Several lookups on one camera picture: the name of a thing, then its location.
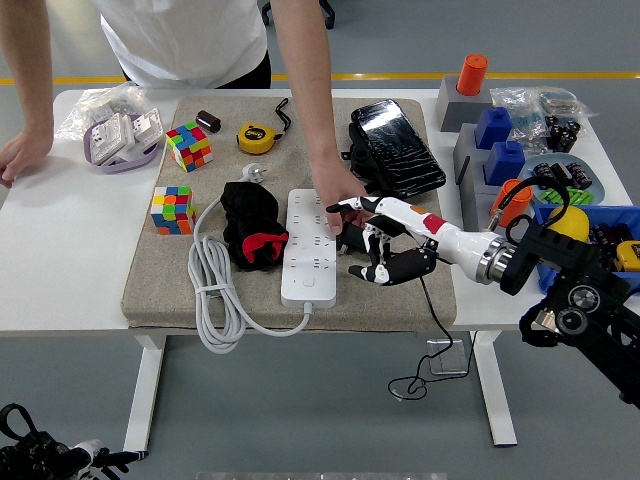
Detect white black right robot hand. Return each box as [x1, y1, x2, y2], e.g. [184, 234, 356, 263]
[325, 195, 490, 288]

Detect person's left hand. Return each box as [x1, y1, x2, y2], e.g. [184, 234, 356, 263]
[312, 158, 371, 238]

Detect person's right hand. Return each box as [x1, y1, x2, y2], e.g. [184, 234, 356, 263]
[0, 127, 55, 190]

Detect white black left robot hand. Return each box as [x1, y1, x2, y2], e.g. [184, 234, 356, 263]
[72, 438, 150, 480]

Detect black power adapter with cord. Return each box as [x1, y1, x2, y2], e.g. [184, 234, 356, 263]
[337, 222, 455, 402]

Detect white power strip with cord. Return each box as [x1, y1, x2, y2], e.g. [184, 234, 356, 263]
[187, 162, 340, 354]

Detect black phone holder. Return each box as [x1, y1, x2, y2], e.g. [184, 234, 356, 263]
[341, 122, 396, 196]

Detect white table leg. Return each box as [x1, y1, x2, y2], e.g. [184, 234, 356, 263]
[469, 330, 519, 448]
[122, 334, 166, 454]

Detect orange cylinder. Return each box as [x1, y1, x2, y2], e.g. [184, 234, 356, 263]
[489, 178, 534, 229]
[456, 53, 490, 97]

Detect large stepped grey block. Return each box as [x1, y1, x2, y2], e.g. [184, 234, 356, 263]
[453, 122, 536, 232]

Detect grey-brown mat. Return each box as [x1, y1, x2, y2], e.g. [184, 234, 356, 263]
[120, 95, 457, 334]

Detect black red cloth bundle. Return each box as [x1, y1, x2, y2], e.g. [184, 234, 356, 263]
[221, 181, 291, 273]

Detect clear bag of white parts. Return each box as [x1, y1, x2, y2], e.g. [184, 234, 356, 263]
[53, 81, 151, 141]

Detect blue block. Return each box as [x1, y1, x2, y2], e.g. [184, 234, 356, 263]
[474, 106, 514, 150]
[485, 140, 526, 186]

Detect purple basket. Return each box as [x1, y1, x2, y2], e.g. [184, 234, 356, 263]
[82, 112, 166, 175]

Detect small grey block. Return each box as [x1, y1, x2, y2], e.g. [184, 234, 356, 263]
[434, 75, 494, 134]

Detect clear floor socket cover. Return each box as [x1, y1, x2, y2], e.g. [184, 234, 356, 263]
[425, 338, 471, 376]

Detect black capacitors on plate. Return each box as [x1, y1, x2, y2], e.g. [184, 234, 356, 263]
[532, 160, 594, 191]

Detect yellow lemon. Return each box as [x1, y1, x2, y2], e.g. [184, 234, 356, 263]
[547, 206, 591, 242]

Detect dark brown small cylinder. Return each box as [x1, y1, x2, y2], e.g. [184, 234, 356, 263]
[194, 109, 222, 134]

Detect clear bag of blue parts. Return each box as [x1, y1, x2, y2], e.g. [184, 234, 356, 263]
[489, 87, 550, 151]

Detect green small parts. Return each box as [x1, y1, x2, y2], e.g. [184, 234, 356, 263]
[542, 187, 596, 206]

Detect colourful puzzle cube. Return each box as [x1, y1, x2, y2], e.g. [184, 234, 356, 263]
[165, 122, 214, 174]
[150, 185, 197, 236]

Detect black capacitors pile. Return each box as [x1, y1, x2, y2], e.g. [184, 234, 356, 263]
[544, 115, 583, 154]

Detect light blue plate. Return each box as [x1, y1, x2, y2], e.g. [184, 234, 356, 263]
[519, 153, 606, 206]

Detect black capacitors in bin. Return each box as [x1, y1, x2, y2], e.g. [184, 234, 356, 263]
[589, 224, 634, 261]

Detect blue plastic bin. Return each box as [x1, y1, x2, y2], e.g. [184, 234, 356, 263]
[532, 204, 640, 296]

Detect clear bag with round tin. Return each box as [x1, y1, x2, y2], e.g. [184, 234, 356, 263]
[537, 87, 599, 121]

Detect yellow black tape measure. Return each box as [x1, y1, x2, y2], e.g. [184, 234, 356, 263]
[614, 240, 640, 274]

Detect white wall socket panel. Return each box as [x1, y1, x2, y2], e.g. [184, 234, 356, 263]
[89, 113, 135, 165]
[130, 108, 164, 147]

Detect yellow tape measure with strap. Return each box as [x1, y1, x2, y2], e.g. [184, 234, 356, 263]
[237, 97, 291, 155]

